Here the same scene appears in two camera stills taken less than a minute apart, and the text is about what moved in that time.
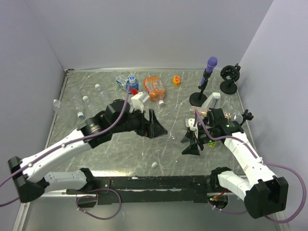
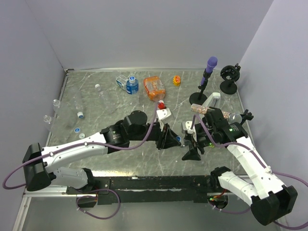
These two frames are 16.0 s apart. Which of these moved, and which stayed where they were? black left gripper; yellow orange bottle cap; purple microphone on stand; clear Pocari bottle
Moved: black left gripper
Stayed: yellow orange bottle cap; purple microphone on stand; clear Pocari bottle
